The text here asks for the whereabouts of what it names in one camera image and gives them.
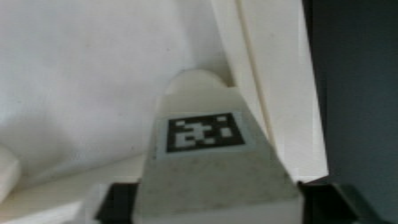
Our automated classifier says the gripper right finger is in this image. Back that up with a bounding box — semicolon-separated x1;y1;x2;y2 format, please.
298;182;398;224

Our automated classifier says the white leg with tag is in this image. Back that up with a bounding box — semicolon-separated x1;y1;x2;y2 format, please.
133;70;303;224

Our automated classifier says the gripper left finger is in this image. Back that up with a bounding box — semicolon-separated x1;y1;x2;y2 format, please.
93;183;140;224

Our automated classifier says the white square table top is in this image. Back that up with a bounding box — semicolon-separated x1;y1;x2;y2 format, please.
0;0;328;224

